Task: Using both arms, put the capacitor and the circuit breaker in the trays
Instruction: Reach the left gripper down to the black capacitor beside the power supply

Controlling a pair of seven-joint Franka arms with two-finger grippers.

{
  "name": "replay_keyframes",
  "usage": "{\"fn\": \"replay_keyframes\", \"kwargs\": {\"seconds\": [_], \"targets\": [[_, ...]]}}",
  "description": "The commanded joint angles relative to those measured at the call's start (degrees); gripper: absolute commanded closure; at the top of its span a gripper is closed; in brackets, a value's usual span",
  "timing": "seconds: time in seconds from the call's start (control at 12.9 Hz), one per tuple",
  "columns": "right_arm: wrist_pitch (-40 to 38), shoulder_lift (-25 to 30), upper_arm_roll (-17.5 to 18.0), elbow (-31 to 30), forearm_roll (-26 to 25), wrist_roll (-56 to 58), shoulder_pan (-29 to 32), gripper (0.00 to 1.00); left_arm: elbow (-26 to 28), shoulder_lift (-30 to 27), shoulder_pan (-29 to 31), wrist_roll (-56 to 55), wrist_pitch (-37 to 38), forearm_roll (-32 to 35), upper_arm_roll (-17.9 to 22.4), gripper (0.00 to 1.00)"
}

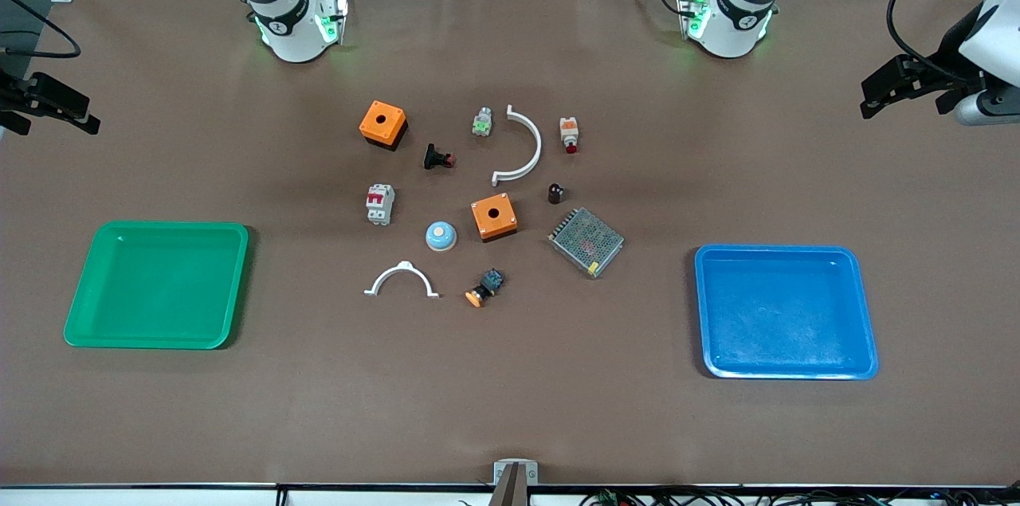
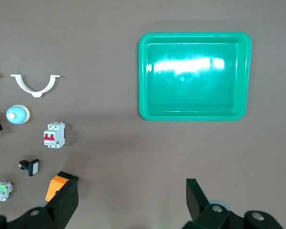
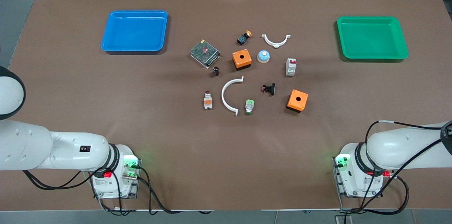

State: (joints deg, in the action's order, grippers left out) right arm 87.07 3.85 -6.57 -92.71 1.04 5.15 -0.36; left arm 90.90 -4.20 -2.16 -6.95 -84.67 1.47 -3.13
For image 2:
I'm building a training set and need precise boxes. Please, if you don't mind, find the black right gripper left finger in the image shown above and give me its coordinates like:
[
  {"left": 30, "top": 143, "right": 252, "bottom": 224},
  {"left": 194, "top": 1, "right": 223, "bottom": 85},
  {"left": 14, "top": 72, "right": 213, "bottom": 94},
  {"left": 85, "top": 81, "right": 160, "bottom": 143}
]
[{"left": 0, "top": 179, "right": 80, "bottom": 229}]

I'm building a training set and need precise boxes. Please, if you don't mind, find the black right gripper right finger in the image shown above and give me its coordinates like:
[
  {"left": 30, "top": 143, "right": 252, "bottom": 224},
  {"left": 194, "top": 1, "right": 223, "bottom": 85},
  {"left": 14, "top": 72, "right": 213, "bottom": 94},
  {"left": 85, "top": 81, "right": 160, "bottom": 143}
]
[{"left": 182, "top": 178, "right": 285, "bottom": 229}]

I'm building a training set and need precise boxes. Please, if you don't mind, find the white circuit breaker red switch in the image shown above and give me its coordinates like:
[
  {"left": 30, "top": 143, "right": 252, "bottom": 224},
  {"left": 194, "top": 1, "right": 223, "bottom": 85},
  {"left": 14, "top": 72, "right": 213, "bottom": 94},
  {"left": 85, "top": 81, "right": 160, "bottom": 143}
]
[{"left": 43, "top": 121, "right": 66, "bottom": 149}]

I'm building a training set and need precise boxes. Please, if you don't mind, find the black square push button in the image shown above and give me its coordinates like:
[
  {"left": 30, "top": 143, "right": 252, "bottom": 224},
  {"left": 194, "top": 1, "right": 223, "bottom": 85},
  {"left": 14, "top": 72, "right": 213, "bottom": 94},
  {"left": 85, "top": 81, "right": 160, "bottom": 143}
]
[{"left": 18, "top": 159, "right": 40, "bottom": 177}]

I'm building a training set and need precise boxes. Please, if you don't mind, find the green plastic tray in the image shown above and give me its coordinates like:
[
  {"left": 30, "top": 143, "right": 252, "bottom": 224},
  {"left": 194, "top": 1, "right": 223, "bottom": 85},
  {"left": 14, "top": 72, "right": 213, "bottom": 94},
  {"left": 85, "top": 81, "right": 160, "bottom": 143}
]
[{"left": 138, "top": 32, "right": 252, "bottom": 122}]

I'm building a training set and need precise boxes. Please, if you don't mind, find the small white half-round clamp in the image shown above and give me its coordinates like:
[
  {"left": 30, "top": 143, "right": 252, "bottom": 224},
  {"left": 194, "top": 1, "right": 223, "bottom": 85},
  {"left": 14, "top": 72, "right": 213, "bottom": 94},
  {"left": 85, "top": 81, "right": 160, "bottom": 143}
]
[{"left": 10, "top": 74, "right": 61, "bottom": 98}]

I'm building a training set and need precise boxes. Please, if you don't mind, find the brown table mat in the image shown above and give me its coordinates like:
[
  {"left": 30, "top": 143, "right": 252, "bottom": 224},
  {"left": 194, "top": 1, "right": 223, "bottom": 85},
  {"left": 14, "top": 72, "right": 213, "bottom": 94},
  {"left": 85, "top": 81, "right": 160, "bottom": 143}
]
[{"left": 0, "top": 0, "right": 286, "bottom": 229}]

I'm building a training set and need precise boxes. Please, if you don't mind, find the green white selector switch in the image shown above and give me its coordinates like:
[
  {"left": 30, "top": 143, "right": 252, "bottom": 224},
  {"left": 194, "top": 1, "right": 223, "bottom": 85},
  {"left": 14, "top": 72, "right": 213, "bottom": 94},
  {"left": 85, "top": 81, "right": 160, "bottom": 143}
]
[{"left": 0, "top": 181, "right": 14, "bottom": 202}]

